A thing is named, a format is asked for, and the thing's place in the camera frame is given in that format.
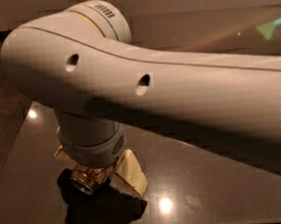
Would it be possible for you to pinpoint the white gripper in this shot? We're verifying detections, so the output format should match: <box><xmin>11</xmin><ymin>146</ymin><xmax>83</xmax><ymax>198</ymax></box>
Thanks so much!
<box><xmin>54</xmin><ymin>110</ymin><xmax>148</xmax><ymax>198</ymax></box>

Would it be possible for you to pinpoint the orange soda can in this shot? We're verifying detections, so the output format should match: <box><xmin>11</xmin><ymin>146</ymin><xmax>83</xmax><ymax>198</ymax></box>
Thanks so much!
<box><xmin>70</xmin><ymin>163</ymin><xmax>115</xmax><ymax>195</ymax></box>

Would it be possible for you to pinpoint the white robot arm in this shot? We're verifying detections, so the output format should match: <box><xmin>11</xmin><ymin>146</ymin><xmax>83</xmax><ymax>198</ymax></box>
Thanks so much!
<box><xmin>1</xmin><ymin>0</ymin><xmax>281</xmax><ymax>175</ymax></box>

